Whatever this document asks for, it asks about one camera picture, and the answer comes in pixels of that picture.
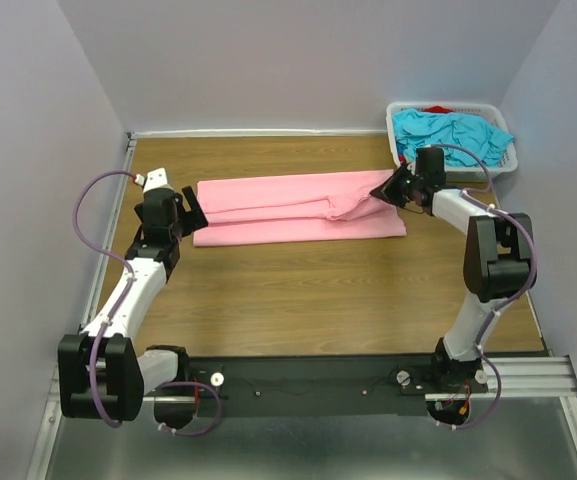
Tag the pink t shirt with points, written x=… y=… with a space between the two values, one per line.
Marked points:
x=295 y=208

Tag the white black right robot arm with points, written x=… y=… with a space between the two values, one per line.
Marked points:
x=500 y=260

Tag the aluminium front frame rail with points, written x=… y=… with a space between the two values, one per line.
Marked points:
x=521 y=377

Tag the turquoise t shirt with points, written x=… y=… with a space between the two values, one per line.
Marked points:
x=414 y=129

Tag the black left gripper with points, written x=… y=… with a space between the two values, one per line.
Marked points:
x=195 y=218

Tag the red t shirt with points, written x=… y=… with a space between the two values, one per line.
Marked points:
x=436 y=109

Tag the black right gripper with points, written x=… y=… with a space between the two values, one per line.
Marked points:
x=387 y=192

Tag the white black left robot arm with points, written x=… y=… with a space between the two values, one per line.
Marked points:
x=100 y=374

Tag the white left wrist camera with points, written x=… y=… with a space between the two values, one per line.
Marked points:
x=154 y=179

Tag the white plastic laundry basket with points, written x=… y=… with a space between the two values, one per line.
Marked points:
x=460 y=164

